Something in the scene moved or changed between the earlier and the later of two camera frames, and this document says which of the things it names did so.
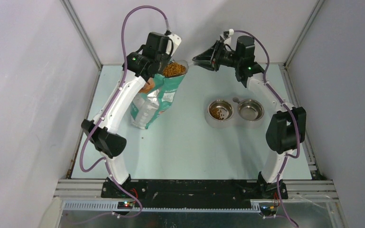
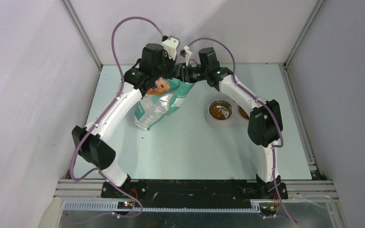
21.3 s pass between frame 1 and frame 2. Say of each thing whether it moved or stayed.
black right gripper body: moved
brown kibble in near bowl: stayed
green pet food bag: moved
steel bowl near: stayed
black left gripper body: moved
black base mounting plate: stayed
